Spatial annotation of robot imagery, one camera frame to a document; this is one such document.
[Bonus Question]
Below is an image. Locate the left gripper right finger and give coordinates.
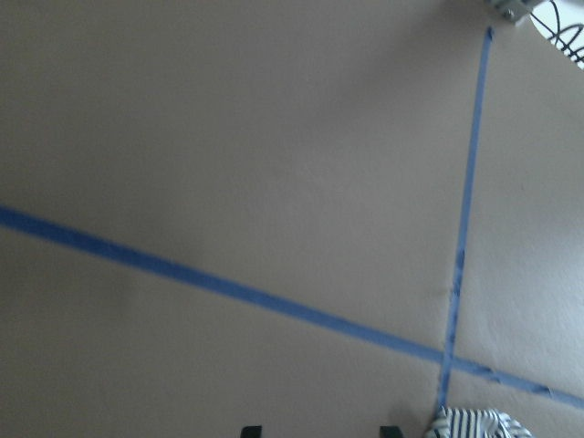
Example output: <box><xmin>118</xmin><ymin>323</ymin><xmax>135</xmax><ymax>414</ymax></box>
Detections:
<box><xmin>379</xmin><ymin>425</ymin><xmax>402</xmax><ymax>438</ymax></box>

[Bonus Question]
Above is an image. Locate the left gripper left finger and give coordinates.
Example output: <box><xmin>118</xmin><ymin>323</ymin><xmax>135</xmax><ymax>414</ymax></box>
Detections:
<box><xmin>241</xmin><ymin>425</ymin><xmax>263</xmax><ymax>438</ymax></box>

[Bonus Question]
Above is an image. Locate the navy white striped polo shirt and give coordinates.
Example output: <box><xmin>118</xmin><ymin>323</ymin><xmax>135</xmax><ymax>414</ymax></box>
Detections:
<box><xmin>424</xmin><ymin>407</ymin><xmax>533</xmax><ymax>438</ymax></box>

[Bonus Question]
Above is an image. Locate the aluminium frame post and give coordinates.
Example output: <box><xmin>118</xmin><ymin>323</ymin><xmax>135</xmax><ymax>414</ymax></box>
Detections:
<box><xmin>484</xmin><ymin>0</ymin><xmax>544</xmax><ymax>24</ymax></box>

